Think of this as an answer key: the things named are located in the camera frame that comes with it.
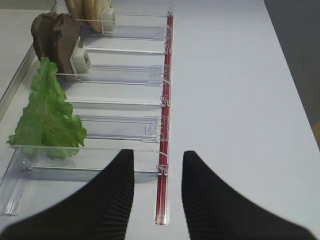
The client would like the sesame bun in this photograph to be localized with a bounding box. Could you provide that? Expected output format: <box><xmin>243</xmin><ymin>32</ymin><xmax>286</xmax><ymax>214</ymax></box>
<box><xmin>82</xmin><ymin>0</ymin><xmax>113</xmax><ymax>33</ymax></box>
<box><xmin>65</xmin><ymin>0</ymin><xmax>85</xmax><ymax>20</ymax></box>

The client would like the left brown meat patty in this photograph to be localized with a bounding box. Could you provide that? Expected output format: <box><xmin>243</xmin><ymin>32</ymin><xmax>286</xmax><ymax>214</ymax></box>
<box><xmin>30</xmin><ymin>12</ymin><xmax>58</xmax><ymax>61</ymax></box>

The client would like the right clear acrylic rack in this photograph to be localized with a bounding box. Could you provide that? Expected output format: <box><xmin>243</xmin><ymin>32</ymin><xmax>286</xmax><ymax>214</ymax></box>
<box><xmin>0</xmin><ymin>3</ymin><xmax>174</xmax><ymax>217</ymax></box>

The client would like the right sesame top bun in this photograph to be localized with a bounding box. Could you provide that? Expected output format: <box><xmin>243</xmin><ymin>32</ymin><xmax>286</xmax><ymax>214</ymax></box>
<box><xmin>82</xmin><ymin>0</ymin><xmax>113</xmax><ymax>33</ymax></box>

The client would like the red rack rail strip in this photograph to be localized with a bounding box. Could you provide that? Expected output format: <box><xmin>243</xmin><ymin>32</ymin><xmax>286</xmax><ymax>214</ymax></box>
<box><xmin>155</xmin><ymin>13</ymin><xmax>174</xmax><ymax>226</ymax></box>

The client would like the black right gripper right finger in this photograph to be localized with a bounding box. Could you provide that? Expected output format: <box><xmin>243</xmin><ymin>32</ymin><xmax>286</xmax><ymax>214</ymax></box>
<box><xmin>181</xmin><ymin>150</ymin><xmax>316</xmax><ymax>240</ymax></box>

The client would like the brown meat patty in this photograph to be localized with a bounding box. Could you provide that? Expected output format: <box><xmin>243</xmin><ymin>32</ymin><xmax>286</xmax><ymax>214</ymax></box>
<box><xmin>48</xmin><ymin>13</ymin><xmax>82</xmax><ymax>80</ymax></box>
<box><xmin>30</xmin><ymin>12</ymin><xmax>58</xmax><ymax>61</ymax></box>

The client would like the green lettuce leaf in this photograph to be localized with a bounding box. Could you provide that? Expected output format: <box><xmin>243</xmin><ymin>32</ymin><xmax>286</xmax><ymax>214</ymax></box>
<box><xmin>7</xmin><ymin>57</ymin><xmax>87</xmax><ymax>159</ymax></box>

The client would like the cream rectangular metal tray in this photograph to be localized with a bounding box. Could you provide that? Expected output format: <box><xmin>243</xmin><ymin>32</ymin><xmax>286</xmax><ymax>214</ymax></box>
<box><xmin>0</xmin><ymin>0</ymin><xmax>57</xmax><ymax>125</ymax></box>

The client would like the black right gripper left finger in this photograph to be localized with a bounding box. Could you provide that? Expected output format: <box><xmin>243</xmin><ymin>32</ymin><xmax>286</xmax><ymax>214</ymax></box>
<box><xmin>0</xmin><ymin>149</ymin><xmax>134</xmax><ymax>240</ymax></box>

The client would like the right brown meat patty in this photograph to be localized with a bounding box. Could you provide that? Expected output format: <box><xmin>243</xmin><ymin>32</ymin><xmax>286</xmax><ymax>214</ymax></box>
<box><xmin>48</xmin><ymin>13</ymin><xmax>82</xmax><ymax>80</ymax></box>

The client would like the left sesame top bun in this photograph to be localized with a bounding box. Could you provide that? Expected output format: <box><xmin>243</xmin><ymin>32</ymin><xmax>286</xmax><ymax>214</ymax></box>
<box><xmin>65</xmin><ymin>0</ymin><xmax>85</xmax><ymax>20</ymax></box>

